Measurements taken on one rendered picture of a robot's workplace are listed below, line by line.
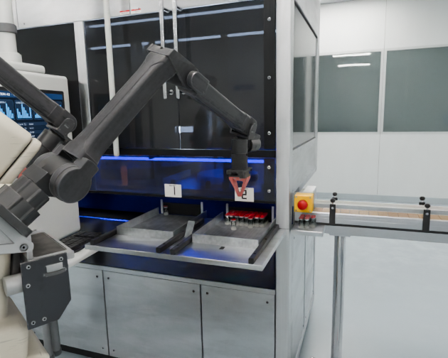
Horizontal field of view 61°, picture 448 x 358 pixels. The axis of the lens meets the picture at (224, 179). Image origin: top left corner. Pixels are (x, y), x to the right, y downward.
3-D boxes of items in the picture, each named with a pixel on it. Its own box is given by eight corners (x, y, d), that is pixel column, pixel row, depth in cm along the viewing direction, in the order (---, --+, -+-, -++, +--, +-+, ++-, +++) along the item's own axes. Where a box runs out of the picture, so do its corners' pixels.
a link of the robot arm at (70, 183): (155, 29, 90) (185, 36, 85) (177, 71, 101) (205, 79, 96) (22, 173, 77) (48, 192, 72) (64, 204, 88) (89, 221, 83)
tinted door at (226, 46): (180, 148, 170) (176, 10, 160) (275, 150, 155) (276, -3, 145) (180, 148, 169) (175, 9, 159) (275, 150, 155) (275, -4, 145)
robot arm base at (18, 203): (-21, 197, 74) (-9, 207, 65) (13, 169, 78) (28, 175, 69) (12, 225, 79) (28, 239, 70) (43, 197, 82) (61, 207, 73)
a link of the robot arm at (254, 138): (231, 116, 129) (252, 123, 124) (249, 116, 138) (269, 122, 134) (224, 149, 133) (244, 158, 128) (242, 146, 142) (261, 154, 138)
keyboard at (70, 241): (80, 234, 181) (80, 229, 180) (105, 236, 177) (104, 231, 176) (12, 267, 143) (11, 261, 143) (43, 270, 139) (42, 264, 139)
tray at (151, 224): (158, 214, 187) (158, 207, 186) (206, 217, 178) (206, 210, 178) (116, 234, 156) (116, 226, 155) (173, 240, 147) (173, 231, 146)
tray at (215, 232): (222, 219, 176) (222, 211, 175) (278, 223, 167) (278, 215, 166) (192, 242, 144) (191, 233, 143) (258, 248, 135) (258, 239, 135)
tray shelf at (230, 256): (149, 217, 189) (149, 213, 189) (289, 228, 165) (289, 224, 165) (84, 248, 145) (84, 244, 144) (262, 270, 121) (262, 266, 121)
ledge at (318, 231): (296, 224, 170) (296, 221, 170) (326, 226, 166) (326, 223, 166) (290, 234, 157) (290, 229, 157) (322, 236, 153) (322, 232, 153)
